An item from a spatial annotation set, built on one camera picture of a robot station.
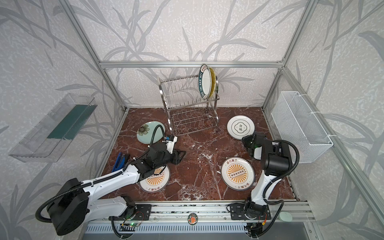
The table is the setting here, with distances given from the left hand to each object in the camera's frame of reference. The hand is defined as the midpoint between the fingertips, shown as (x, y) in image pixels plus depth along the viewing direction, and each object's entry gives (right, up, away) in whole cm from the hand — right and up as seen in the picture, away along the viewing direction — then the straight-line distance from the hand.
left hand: (186, 148), depth 81 cm
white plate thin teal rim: (+36, +11, +26) cm, 46 cm away
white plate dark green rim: (+11, +38, +5) cm, 40 cm away
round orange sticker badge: (+4, -33, -9) cm, 34 cm away
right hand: (+37, +7, +21) cm, 43 cm away
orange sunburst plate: (-16, -20, +2) cm, 26 cm away
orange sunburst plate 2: (+30, -16, +5) cm, 34 cm away
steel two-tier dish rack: (-2, +22, +30) cm, 38 cm away
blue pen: (-41, -10, +9) cm, 43 cm away
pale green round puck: (+49, -31, -10) cm, 59 cm away
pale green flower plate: (-31, +8, +24) cm, 40 cm away
